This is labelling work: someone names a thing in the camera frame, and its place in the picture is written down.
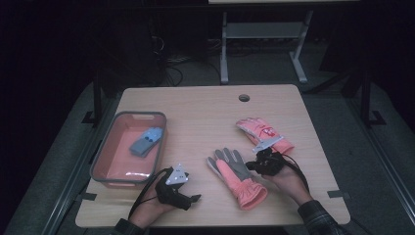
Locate pink glove with grey palm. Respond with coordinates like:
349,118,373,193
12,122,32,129
206,147,269,212

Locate grey metal stand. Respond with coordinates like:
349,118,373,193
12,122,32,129
219,10,314,85

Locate black metal post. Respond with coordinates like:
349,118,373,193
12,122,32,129
359,70,373,129
92,72,104,126

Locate black tape strip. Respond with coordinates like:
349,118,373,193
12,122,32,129
327,189,351,201
74,192,98,202

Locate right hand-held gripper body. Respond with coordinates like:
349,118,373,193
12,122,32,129
251,134,286,177

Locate pink basket with grey rim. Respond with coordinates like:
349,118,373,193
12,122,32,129
90,111,168,189

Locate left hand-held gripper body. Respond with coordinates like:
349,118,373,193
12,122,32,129
155,163,194,211

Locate person's left hand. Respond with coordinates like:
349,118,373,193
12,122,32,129
129,190,179,229

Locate person's right hand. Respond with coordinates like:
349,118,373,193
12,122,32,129
261,163,313,207

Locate pink printed ski glove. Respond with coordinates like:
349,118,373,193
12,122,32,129
235,117,295,156

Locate black floor cables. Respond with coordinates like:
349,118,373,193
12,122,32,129
148,33,223,88

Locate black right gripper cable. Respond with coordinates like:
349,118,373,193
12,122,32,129
281,153,311,194

